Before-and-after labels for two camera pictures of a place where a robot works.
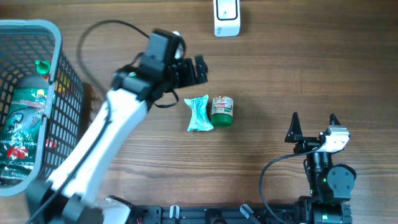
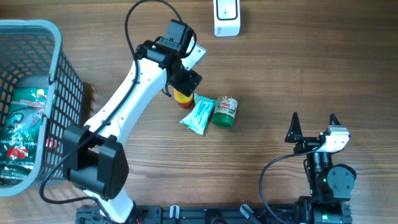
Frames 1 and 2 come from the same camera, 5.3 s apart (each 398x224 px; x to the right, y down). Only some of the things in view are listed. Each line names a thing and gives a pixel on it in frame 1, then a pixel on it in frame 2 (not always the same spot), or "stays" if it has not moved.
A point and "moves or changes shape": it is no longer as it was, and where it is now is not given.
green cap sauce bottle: x=43 y=68 -> x=183 y=100
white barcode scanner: x=226 y=18 stays
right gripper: x=295 y=134 stays
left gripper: x=189 y=75 -> x=188 y=83
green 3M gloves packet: x=20 y=133 stays
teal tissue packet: x=199 y=120 moves or changes shape
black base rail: x=275 y=214 stays
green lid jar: x=222 y=112 stays
